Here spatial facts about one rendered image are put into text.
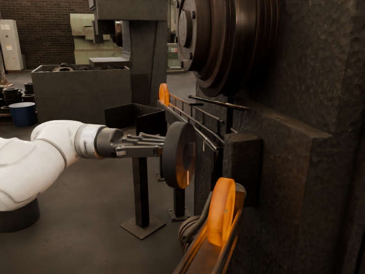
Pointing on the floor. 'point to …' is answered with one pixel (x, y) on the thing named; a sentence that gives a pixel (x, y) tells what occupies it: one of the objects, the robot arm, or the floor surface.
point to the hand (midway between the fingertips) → (180, 148)
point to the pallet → (8, 94)
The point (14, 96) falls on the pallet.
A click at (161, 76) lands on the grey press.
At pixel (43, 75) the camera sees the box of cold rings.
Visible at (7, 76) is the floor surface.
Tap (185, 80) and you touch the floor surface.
